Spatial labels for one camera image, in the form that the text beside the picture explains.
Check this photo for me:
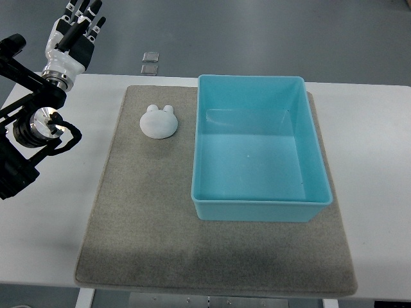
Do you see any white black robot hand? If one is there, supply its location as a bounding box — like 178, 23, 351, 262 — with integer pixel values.
42, 1, 106, 92

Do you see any white bunny toy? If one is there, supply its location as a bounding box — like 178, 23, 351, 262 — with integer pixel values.
139, 104, 178, 139

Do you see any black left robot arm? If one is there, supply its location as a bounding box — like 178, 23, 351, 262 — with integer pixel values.
1, 33, 82, 200

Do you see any blue plastic box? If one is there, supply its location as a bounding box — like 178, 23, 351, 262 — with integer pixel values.
191, 74, 333, 222

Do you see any lower floor plate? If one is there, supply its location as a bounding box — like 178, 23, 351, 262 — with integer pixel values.
141, 64, 158, 76

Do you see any grey felt mat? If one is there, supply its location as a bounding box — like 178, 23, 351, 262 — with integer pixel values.
74, 85, 358, 298

